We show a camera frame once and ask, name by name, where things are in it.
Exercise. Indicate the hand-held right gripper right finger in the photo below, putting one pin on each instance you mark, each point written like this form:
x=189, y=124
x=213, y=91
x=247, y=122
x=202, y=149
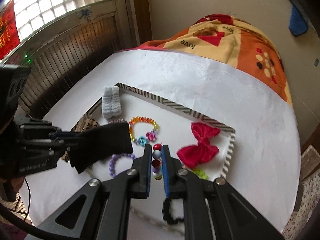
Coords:
x=165, y=175

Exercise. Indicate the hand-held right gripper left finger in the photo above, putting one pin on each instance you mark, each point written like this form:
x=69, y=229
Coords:
x=147, y=175

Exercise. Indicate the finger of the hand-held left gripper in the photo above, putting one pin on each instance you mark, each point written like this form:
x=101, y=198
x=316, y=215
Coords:
x=62, y=135
x=58, y=145

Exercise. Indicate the black scrunchie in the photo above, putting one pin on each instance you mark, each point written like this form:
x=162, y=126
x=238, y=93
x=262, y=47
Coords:
x=166, y=212

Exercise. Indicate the black knit headband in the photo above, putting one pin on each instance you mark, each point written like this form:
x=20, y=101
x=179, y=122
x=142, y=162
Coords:
x=100, y=142

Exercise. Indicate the red fabric bow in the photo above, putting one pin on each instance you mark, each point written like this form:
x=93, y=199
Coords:
x=200, y=150

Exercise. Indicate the striped cardboard box tray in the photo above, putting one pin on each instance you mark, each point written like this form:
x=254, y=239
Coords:
x=172, y=120

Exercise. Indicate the leopard print hair bow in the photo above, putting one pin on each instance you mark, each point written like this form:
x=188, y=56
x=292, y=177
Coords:
x=86, y=123

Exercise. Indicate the wooden louvred door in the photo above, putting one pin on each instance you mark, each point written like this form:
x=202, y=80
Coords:
x=75, y=45

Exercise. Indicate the white table cover sheet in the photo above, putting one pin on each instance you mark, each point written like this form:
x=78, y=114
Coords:
x=250, y=110

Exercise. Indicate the glass block window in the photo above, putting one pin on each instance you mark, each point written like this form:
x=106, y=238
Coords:
x=62, y=2

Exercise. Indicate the printed blanket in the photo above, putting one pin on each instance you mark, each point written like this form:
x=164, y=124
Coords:
x=250, y=50

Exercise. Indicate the blue towel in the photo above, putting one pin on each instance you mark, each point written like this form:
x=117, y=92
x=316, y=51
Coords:
x=297, y=22

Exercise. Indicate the red wall poster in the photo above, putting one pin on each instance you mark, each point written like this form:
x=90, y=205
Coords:
x=7, y=30

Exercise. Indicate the small blue wall sticker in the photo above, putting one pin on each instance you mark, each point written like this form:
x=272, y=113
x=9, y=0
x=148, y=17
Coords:
x=317, y=63

